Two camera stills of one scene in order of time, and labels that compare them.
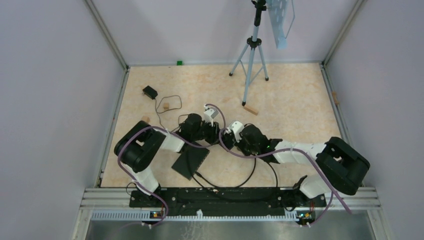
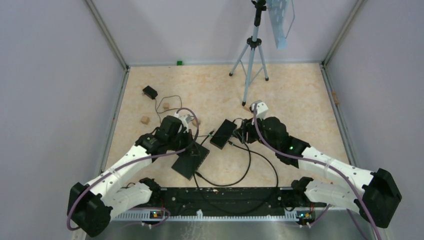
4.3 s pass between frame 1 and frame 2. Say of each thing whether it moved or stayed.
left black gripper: moved
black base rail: stayed
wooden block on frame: stayed
